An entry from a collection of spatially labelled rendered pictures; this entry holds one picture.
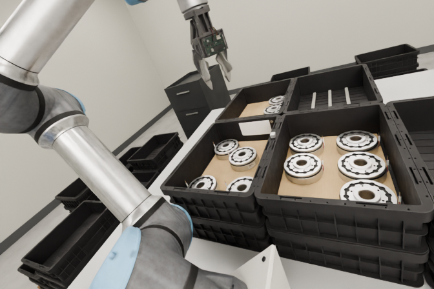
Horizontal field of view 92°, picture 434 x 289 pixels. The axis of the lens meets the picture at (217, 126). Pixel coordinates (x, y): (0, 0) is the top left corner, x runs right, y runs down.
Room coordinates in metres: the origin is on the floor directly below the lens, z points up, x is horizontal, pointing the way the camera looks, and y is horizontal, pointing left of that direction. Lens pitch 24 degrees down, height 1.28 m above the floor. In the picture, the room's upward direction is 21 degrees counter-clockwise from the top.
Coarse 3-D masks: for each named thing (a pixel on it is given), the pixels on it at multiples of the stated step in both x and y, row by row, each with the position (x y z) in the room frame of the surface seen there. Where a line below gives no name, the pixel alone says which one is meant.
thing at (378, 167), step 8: (352, 152) 0.45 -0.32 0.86; (360, 152) 0.44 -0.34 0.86; (344, 160) 0.43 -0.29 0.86; (376, 160) 0.39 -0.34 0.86; (344, 168) 0.41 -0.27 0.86; (352, 168) 0.40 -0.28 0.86; (376, 168) 0.37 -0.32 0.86; (384, 168) 0.36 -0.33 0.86; (352, 176) 0.37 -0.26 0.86; (360, 176) 0.36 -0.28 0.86; (368, 176) 0.36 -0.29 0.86; (376, 176) 0.35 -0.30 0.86
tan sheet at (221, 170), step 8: (240, 144) 0.76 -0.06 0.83; (248, 144) 0.73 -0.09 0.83; (256, 144) 0.71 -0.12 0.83; (264, 144) 0.69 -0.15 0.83; (216, 160) 0.71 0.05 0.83; (224, 160) 0.69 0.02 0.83; (208, 168) 0.68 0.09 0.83; (216, 168) 0.66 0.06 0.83; (224, 168) 0.64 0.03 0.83; (256, 168) 0.57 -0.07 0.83; (216, 176) 0.61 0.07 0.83; (224, 176) 0.60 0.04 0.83; (232, 176) 0.58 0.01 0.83; (240, 176) 0.57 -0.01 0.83; (248, 176) 0.55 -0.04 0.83; (224, 184) 0.56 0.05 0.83
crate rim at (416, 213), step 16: (304, 112) 0.63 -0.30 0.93; (320, 112) 0.60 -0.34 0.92; (384, 112) 0.47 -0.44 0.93; (272, 144) 0.52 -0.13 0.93; (400, 144) 0.35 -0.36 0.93; (416, 176) 0.26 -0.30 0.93; (256, 192) 0.37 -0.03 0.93; (416, 192) 0.24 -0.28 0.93; (288, 208) 0.32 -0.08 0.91; (304, 208) 0.30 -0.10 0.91; (320, 208) 0.28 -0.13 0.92; (336, 208) 0.27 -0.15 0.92; (352, 208) 0.25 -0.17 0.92; (368, 208) 0.24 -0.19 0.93; (384, 208) 0.23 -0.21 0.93; (400, 208) 0.22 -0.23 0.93; (416, 208) 0.21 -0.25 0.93; (432, 208) 0.20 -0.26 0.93
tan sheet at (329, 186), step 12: (288, 156) 0.57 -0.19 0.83; (324, 156) 0.51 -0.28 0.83; (336, 156) 0.49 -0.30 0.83; (324, 168) 0.46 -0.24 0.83; (336, 168) 0.44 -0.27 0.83; (288, 180) 0.47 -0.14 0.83; (324, 180) 0.42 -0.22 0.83; (336, 180) 0.41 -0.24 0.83; (288, 192) 0.43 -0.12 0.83; (300, 192) 0.41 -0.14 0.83; (312, 192) 0.40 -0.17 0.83; (324, 192) 0.39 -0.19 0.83; (336, 192) 0.37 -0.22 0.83
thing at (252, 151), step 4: (240, 148) 0.68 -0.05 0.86; (244, 148) 0.67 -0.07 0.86; (248, 148) 0.66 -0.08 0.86; (252, 148) 0.65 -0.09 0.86; (232, 152) 0.67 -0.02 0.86; (236, 152) 0.66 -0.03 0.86; (252, 152) 0.63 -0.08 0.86; (232, 156) 0.65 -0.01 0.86; (248, 156) 0.61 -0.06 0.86; (252, 156) 0.61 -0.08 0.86; (232, 160) 0.63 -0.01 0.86; (236, 160) 0.61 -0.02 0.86; (240, 160) 0.61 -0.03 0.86; (244, 160) 0.60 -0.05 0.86; (248, 160) 0.59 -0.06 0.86; (252, 160) 0.59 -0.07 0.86; (236, 164) 0.59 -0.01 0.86; (240, 164) 0.59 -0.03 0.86
